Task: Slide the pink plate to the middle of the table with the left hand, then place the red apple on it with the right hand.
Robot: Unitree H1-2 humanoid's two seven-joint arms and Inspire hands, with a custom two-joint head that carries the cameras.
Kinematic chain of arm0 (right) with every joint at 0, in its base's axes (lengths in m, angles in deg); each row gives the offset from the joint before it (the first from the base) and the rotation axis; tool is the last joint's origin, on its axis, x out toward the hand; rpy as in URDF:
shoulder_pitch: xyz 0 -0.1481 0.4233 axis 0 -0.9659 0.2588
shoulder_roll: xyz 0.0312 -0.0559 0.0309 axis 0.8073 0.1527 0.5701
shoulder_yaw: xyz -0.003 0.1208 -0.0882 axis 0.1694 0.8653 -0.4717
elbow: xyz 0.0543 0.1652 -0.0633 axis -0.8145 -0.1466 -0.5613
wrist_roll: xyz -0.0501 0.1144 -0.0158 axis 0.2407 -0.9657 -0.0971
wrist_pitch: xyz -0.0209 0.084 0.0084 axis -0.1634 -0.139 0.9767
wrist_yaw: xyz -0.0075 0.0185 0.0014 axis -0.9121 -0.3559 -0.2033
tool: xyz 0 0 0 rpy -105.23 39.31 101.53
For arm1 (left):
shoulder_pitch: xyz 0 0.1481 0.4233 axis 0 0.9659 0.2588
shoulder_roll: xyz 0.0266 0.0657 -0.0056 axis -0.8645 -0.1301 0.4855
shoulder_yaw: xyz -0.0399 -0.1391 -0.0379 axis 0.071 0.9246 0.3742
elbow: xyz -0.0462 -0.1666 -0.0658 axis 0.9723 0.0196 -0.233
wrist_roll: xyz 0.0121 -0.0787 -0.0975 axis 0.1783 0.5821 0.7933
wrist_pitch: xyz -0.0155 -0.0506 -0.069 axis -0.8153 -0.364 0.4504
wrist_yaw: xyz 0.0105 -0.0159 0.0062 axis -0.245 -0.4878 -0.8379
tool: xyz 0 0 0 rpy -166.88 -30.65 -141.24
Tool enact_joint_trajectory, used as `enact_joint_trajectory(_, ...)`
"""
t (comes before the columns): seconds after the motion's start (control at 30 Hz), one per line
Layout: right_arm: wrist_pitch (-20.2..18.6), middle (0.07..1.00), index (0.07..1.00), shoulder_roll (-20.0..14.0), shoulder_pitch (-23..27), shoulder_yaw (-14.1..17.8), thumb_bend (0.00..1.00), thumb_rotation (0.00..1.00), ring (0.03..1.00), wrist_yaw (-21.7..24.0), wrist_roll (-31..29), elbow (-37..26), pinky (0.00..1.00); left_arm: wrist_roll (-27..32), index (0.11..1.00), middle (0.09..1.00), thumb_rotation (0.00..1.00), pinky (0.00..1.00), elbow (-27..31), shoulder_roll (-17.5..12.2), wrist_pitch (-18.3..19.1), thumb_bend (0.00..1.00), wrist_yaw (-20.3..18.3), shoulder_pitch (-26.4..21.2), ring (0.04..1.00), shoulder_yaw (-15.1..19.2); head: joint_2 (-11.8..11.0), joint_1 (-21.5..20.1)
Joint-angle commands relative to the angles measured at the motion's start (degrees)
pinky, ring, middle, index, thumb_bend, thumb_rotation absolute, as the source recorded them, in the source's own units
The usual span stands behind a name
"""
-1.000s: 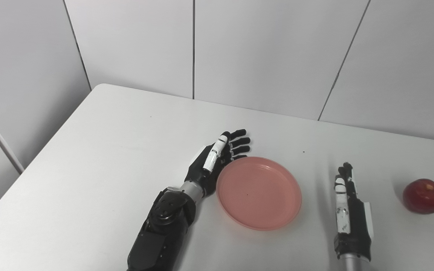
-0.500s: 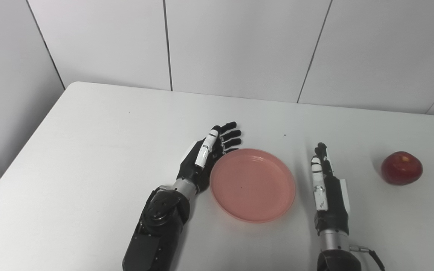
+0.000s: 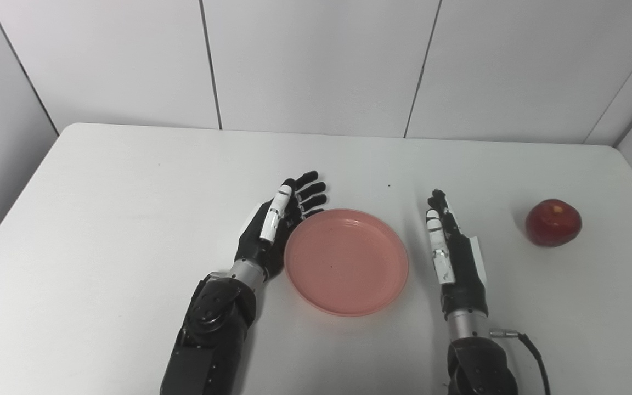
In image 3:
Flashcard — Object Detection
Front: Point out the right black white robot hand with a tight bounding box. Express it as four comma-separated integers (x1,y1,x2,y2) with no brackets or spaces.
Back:
425,189,490,320

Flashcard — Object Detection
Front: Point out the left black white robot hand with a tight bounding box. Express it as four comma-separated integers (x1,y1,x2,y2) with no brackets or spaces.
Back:
234,170,328,276

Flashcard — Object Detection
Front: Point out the pink round plate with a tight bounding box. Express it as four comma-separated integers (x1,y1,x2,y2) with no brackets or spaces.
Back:
284,208,410,318

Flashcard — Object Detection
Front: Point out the red apple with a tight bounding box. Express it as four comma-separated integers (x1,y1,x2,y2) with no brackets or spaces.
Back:
524,198,583,248

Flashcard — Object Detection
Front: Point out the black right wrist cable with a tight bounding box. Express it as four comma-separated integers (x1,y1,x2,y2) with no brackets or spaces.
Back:
489,328,552,395

